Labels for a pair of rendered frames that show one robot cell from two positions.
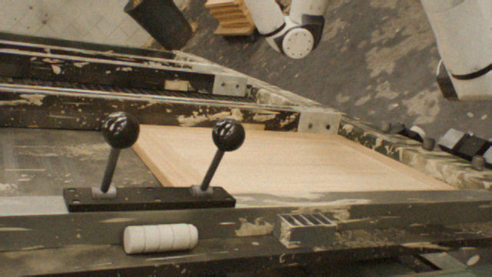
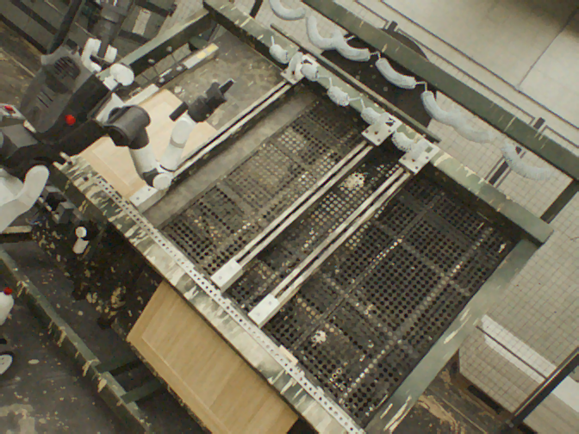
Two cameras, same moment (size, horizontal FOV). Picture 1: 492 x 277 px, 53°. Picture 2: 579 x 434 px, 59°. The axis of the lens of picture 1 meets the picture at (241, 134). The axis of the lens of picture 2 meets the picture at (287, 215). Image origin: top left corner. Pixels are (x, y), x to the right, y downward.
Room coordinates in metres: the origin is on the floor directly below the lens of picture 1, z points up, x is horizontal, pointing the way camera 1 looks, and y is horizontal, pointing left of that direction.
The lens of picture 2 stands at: (2.57, -1.81, 1.91)
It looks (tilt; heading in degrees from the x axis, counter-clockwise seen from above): 17 degrees down; 117
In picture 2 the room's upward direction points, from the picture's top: 35 degrees clockwise
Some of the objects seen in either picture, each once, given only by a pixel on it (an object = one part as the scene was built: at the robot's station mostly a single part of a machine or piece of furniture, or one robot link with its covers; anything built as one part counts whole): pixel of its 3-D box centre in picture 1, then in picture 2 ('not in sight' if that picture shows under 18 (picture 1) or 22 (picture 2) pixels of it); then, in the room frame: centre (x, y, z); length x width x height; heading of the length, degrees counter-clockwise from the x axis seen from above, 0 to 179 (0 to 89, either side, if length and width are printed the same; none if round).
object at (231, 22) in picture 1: (241, 7); not in sight; (4.28, -0.77, 0.20); 0.61 x 0.53 x 0.40; 17
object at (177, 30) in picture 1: (161, 18); not in sight; (5.46, -0.21, 0.33); 0.52 x 0.51 x 0.65; 17
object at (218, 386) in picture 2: not in sight; (214, 361); (1.71, 0.07, 0.53); 0.90 x 0.02 x 0.55; 8
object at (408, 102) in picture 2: not in sight; (364, 97); (1.15, 0.88, 1.85); 0.80 x 0.06 x 0.80; 8
